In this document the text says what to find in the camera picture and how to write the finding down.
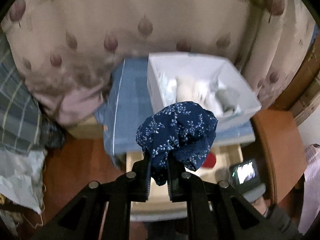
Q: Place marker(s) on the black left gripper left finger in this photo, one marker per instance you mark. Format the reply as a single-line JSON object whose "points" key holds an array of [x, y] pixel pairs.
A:
{"points": [[115, 199]]}

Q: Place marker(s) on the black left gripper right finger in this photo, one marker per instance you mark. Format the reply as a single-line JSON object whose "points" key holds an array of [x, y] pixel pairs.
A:
{"points": [[204, 200]]}

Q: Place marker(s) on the navy floral underwear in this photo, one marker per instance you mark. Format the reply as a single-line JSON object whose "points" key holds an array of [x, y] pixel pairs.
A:
{"points": [[184, 130]]}

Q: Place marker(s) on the grey sock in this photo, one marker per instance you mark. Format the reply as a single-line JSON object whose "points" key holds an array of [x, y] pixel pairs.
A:
{"points": [[228, 99]]}

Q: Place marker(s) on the beige garment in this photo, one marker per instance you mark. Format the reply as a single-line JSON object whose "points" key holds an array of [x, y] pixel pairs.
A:
{"points": [[185, 88]]}

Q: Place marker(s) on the light blue garment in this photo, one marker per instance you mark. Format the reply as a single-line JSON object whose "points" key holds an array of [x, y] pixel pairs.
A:
{"points": [[168, 88]]}

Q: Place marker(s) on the wooden drawer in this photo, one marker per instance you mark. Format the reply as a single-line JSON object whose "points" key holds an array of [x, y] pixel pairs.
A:
{"points": [[164, 203]]}

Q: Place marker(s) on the red underwear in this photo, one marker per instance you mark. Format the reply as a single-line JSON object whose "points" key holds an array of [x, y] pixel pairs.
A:
{"points": [[210, 161]]}

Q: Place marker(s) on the orange wooden stool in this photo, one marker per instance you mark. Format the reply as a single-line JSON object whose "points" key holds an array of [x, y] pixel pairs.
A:
{"points": [[283, 152]]}

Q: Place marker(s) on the white checked cloth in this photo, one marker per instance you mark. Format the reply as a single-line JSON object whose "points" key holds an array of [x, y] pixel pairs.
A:
{"points": [[310, 210]]}

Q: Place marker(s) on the cardboard carton under curtain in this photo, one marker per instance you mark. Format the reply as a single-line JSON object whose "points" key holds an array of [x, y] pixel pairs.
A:
{"points": [[88, 128]]}

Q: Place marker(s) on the blue cloth covered nightstand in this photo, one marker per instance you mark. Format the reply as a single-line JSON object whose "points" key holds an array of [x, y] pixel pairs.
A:
{"points": [[127, 107]]}

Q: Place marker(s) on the white cardboard box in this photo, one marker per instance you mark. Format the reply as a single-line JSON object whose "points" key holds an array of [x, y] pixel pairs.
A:
{"points": [[211, 81]]}

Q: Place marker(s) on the white crumpled bag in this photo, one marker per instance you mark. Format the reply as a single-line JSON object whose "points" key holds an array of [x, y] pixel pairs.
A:
{"points": [[21, 178]]}

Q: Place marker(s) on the green plaid blanket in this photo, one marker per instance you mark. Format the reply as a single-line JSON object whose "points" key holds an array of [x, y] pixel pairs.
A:
{"points": [[21, 118]]}

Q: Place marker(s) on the leaf pattern curtain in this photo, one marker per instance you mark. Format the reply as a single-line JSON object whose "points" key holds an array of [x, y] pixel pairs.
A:
{"points": [[66, 49]]}

